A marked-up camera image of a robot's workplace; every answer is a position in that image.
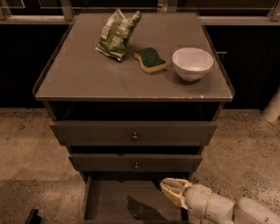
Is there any grey drawer cabinet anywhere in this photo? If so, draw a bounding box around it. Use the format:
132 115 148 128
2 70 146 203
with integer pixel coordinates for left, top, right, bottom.
32 12 236 224

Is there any green chip bag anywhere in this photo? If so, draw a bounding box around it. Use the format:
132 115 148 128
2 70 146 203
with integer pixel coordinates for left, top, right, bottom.
95 8 142 62

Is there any top grey drawer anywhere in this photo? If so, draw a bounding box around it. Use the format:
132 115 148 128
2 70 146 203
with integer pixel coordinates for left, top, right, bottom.
50 120 217 147

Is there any white cylindrical post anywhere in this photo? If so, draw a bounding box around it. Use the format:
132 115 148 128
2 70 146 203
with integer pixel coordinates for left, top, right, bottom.
262 87 280 122

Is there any green yellow sponge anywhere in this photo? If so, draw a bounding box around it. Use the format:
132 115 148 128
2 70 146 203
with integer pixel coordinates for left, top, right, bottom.
133 48 167 74

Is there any middle grey drawer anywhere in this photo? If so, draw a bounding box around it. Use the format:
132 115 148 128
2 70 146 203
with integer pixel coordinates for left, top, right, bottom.
69 154 202 172

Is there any bottom grey drawer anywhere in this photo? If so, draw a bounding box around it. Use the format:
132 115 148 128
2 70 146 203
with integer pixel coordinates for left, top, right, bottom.
79 176 190 224

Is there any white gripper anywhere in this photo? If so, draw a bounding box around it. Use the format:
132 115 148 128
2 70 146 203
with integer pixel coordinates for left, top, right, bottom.
161 177 212 218

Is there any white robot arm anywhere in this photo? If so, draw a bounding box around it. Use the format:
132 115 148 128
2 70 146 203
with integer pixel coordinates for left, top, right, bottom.
161 178 280 224

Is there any white bowl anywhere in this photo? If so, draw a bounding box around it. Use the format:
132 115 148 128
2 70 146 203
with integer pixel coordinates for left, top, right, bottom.
172 48 214 81

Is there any black object on floor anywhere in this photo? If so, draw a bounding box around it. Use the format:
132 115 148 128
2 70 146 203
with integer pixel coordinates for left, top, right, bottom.
25 209 41 224

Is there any metal window railing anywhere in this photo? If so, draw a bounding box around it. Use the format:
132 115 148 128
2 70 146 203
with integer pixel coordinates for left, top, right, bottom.
0 0 280 25

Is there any grey drawer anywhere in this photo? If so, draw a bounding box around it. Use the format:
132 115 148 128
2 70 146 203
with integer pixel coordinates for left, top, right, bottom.
69 154 202 172
79 176 190 224
50 120 217 147

